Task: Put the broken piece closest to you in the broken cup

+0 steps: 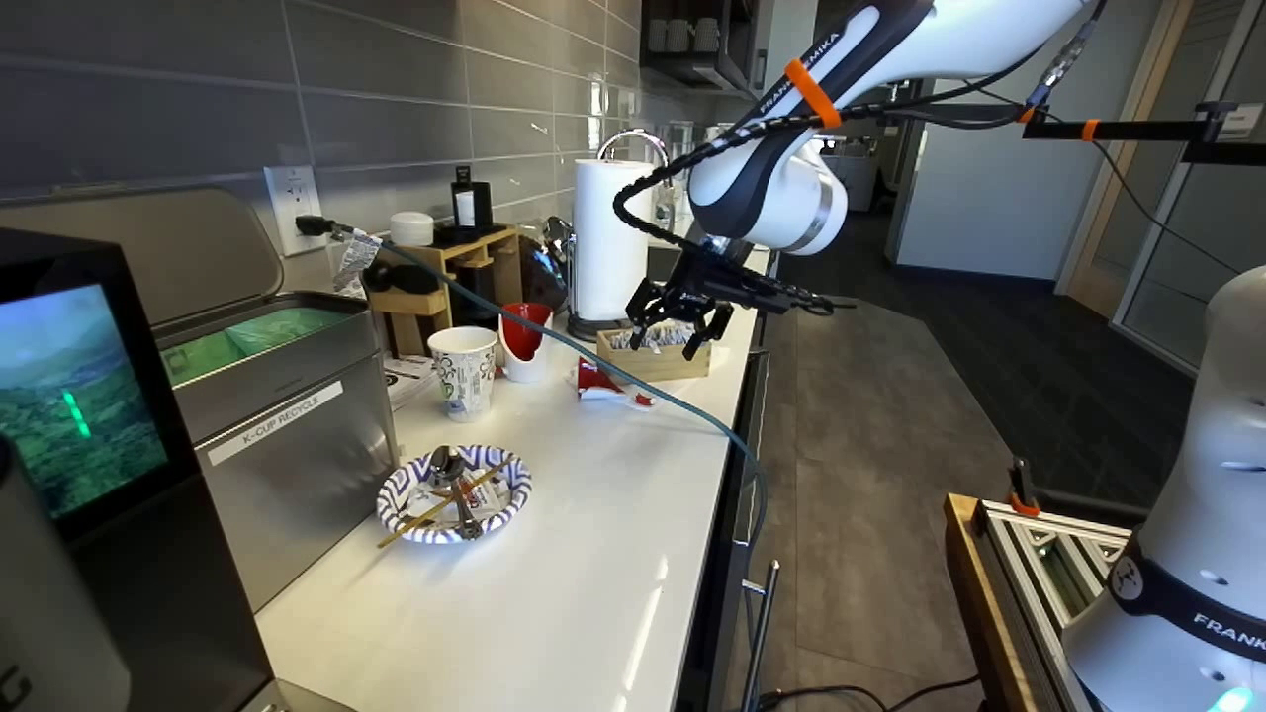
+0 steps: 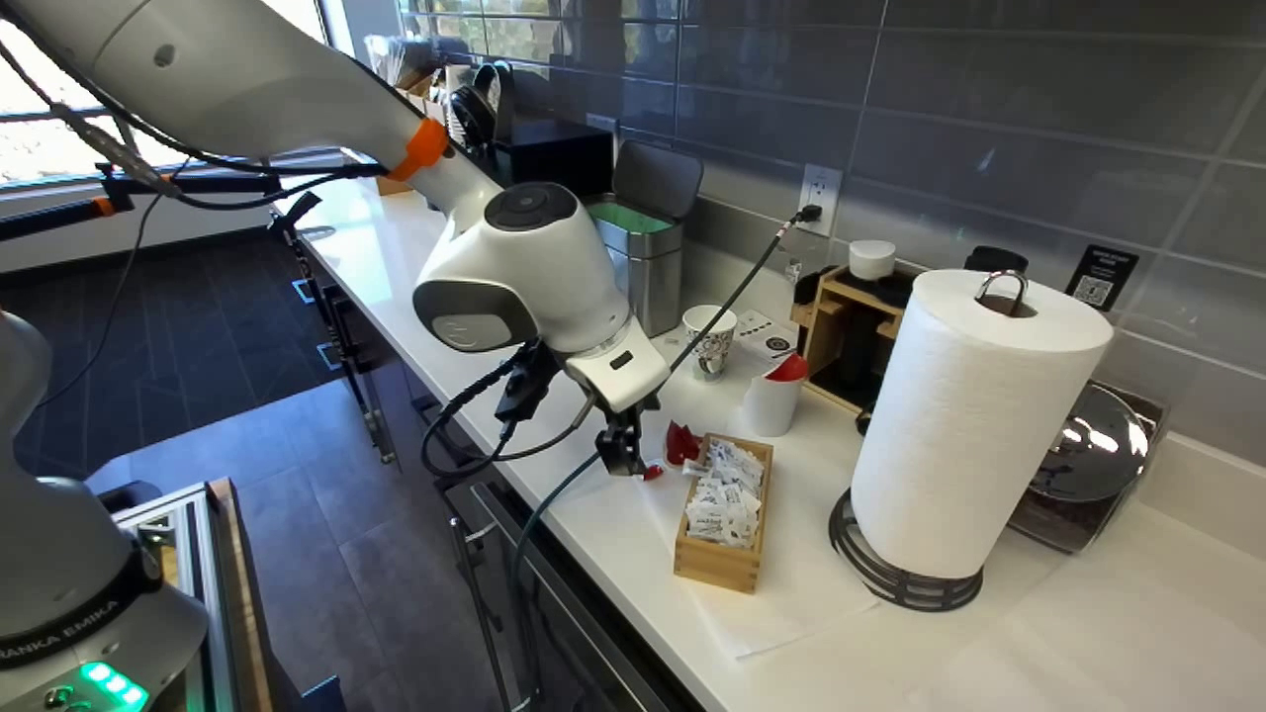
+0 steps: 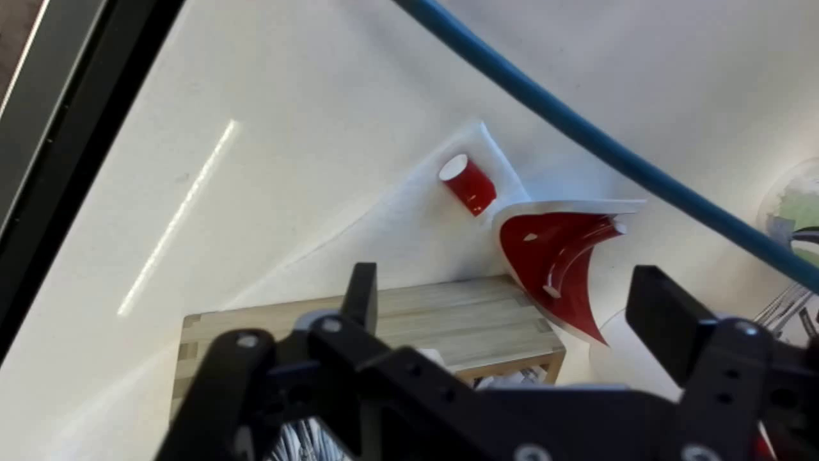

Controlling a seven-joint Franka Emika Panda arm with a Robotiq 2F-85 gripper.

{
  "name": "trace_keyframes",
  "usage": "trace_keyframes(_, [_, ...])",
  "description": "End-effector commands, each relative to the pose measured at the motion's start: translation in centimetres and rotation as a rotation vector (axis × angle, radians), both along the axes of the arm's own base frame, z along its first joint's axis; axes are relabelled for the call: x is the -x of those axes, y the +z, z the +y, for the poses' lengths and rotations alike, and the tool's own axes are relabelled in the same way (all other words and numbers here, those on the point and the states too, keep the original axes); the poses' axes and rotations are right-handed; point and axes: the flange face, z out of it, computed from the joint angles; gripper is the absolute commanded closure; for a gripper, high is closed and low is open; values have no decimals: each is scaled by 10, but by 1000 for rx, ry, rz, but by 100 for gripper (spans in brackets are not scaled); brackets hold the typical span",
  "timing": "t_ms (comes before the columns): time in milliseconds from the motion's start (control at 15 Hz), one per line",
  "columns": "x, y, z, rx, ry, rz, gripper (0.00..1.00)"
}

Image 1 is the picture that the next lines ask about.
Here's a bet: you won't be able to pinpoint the broken red white cup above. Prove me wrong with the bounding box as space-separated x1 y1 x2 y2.
495 299 560 384

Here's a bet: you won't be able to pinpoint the black wire towel holder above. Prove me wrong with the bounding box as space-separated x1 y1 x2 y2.
564 308 648 342

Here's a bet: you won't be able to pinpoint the black camera boom pole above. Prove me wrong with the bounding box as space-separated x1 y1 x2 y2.
893 90 1266 172

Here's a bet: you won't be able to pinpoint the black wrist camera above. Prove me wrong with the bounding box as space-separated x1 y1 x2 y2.
739 279 851 321

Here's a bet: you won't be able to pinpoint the black floor cable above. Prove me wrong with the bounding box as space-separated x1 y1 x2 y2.
756 674 987 712

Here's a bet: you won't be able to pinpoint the small white jar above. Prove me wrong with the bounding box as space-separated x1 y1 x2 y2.
383 205 441 254

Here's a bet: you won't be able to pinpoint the wooden packet box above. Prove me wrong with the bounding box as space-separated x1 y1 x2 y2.
593 321 717 384

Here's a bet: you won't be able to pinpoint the wooden stir stick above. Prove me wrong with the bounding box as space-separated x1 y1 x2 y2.
375 467 510 549

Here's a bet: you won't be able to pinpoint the aluminium frame robot cart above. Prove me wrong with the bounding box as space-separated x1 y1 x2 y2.
947 487 1140 712

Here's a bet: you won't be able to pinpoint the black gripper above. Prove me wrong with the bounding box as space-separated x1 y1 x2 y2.
627 238 777 364

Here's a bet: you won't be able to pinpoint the white paper towel roll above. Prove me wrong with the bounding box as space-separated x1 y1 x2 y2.
570 155 663 326

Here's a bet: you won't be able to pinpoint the orange arm strap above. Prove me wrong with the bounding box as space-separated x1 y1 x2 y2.
779 55 851 134

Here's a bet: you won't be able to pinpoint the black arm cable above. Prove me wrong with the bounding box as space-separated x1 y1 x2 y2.
610 110 797 258

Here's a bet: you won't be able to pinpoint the orange black cart clamp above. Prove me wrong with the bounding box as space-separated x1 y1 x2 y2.
1005 457 1044 521

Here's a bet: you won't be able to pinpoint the white sugar packets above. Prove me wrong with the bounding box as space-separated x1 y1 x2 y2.
607 317 709 355

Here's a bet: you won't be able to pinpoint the metal spoon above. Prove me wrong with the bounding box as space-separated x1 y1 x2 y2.
430 442 488 536

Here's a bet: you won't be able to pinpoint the teal power cable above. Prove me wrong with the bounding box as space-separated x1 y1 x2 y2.
312 214 759 467

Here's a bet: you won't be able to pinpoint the black round pods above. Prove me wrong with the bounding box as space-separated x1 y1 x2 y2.
361 258 446 299

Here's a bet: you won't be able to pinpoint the red and white bowl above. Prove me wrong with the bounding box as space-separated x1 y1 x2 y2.
570 353 635 411

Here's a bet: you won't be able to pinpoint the black appliance with screen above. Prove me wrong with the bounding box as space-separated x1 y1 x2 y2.
0 227 275 712

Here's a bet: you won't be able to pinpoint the silver cabinet handle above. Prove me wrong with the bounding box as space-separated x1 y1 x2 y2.
738 560 783 712
727 382 772 554

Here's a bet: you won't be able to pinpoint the stainless steel appliance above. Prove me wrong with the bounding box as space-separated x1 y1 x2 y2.
0 186 399 611

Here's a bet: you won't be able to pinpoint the wooden countertop organizer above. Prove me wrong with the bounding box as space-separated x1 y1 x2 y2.
368 227 525 361

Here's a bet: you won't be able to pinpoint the blue patterned paper plate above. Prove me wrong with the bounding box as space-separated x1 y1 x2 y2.
374 438 537 545

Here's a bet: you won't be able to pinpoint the white wall outlet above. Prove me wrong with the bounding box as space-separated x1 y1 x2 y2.
263 161 328 258

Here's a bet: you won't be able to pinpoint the chrome arched faucet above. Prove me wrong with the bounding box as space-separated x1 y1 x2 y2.
593 128 682 172

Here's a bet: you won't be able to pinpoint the thin black boom cable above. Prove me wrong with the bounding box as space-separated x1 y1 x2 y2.
1012 23 1235 271

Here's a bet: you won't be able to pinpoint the patterned white paper cup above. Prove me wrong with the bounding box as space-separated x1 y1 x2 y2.
425 326 504 424

